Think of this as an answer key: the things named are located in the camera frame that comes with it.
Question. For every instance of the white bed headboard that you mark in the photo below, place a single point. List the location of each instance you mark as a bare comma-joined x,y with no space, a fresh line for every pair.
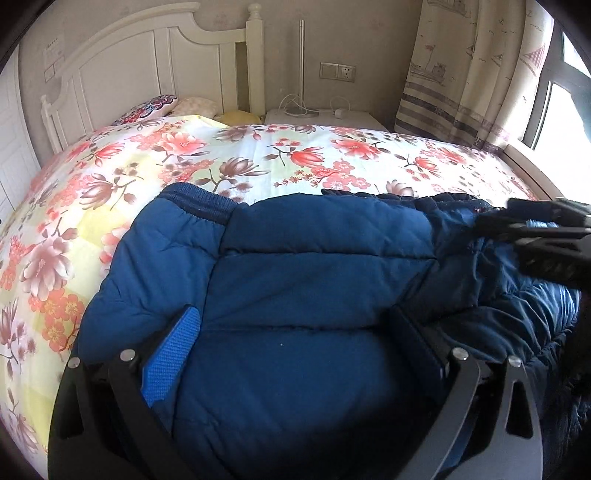
138,60

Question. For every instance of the white wardrobe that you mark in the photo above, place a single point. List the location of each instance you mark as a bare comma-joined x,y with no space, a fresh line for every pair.
16,157

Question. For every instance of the dark framed window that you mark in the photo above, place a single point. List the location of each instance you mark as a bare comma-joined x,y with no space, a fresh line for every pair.
540,106

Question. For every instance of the beige windowsill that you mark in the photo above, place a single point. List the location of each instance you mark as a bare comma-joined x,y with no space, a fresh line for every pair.
545,170

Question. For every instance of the paper notice on wall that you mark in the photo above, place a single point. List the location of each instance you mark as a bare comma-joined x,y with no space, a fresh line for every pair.
52,50

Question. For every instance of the blue puffer jacket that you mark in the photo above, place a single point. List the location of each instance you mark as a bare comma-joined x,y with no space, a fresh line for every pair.
300,277

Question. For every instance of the yellow pillow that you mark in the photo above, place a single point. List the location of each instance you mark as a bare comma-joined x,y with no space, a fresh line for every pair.
240,117

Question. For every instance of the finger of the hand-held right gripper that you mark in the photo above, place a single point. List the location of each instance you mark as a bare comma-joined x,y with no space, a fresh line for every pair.
545,208
508,227

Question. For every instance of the purple patterned pillow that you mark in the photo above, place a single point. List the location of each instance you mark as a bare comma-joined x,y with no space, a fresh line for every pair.
147,107

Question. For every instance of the cream pillow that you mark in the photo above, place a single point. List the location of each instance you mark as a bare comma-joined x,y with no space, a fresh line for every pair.
198,107

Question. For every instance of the white nightstand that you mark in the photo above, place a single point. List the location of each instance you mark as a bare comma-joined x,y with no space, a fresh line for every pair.
323,121

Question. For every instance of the printed curtain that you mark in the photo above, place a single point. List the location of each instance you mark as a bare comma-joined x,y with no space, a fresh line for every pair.
461,69

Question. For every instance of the floral blanket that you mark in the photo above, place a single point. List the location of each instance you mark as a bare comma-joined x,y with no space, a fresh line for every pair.
277,147

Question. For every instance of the wall socket panel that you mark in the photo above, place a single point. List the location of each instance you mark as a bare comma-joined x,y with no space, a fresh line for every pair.
337,71

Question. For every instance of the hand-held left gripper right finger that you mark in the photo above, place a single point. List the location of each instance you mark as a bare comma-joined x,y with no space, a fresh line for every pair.
418,348

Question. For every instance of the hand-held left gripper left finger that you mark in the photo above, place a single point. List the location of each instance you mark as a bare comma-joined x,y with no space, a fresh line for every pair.
170,357

